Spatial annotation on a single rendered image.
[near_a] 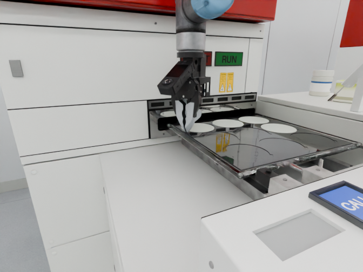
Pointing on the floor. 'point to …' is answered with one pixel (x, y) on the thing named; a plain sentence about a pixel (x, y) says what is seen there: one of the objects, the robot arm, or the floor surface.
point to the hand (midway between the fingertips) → (185, 128)
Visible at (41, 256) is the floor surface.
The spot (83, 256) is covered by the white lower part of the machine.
